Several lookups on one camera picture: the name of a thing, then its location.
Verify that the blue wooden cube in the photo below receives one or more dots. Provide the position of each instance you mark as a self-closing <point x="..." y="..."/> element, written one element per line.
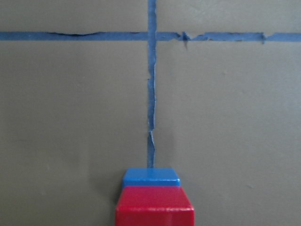
<point x="150" y="177"/>

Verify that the red wooden cube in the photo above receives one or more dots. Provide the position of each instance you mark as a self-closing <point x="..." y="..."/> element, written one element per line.
<point x="154" y="206"/>

